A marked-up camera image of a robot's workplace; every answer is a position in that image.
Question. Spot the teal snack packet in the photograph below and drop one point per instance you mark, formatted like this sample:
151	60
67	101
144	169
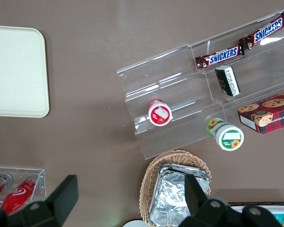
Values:
278	218

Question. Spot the red lid yogurt cup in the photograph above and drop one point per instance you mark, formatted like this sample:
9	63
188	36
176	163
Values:
159	114

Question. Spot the small black snack box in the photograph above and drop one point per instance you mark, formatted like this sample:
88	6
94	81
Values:
228	81

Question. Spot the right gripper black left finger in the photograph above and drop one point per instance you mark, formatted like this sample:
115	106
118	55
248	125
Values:
59	198

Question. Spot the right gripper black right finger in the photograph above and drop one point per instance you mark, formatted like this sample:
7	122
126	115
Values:
198	205

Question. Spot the aluminium foil container stack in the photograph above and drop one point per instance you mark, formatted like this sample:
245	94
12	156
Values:
170	191

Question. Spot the light wicker oval basket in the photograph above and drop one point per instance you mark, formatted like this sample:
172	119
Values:
151	175

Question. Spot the red tartan cookie box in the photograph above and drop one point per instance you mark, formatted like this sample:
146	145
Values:
269	113

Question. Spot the clear acrylic bottle rack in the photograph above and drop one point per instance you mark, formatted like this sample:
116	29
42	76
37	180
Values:
41	182

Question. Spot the clear acrylic stepped display stand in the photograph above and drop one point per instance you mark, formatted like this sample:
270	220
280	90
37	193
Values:
170	78

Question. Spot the green sunflower lid cup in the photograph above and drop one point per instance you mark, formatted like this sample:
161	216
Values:
228	138

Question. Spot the Snickers chocolate bar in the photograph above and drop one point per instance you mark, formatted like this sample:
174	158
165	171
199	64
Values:
266	30
221	56

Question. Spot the cream plastic serving tray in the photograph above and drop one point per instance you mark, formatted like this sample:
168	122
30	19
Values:
16	71

